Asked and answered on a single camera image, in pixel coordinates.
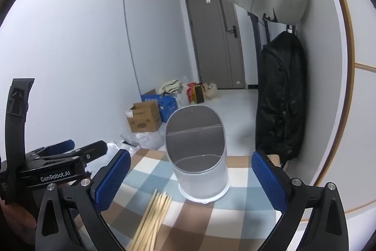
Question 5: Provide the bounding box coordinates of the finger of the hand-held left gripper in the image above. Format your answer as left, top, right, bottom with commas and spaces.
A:
38, 141, 108, 166
25, 139, 76, 160

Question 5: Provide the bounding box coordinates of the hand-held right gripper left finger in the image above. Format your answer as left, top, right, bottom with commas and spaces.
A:
35, 149, 132, 251

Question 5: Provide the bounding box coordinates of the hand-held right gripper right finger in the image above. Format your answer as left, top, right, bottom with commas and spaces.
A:
251, 150, 350, 251

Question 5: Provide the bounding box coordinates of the pile of chopsticks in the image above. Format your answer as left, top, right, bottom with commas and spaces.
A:
129, 189, 172, 251

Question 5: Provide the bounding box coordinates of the clear plastic utensil holder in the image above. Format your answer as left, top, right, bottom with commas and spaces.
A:
165, 105, 230, 204

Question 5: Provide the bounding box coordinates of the person's left hand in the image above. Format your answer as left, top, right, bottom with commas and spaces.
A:
0, 199, 38, 238

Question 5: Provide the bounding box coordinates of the clear plastic bag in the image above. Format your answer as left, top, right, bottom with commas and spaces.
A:
106, 142, 138, 158

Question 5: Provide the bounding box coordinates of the checked tablecloth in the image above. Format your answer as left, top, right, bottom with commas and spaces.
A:
97, 148, 290, 251

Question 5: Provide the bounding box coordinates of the brown cardboard box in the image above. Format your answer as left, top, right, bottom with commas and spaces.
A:
127, 101, 163, 133

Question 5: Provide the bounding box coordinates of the blue cardboard box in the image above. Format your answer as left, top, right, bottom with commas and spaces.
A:
141, 89, 178, 123

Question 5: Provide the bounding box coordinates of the black backpack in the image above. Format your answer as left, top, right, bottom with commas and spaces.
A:
255, 31, 307, 166

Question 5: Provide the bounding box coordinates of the white plastic bag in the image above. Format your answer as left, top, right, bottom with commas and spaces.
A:
173, 76, 191, 109

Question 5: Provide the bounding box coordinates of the beige plastic bag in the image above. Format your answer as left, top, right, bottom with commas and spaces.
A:
205, 83, 219, 100

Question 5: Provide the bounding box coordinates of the black and yellow paper bag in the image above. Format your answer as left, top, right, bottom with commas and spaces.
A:
194, 84, 205, 104

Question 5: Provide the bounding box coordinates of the white cabinet with wood trim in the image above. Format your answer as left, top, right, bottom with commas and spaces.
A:
316, 0, 376, 223

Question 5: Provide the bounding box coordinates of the red snack bag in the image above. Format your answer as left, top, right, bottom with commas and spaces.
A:
187, 82, 197, 103

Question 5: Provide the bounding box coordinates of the black metal rack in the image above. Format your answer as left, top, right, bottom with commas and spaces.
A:
247, 11, 271, 93

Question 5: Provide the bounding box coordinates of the grey door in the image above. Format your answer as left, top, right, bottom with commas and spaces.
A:
184, 0, 246, 90

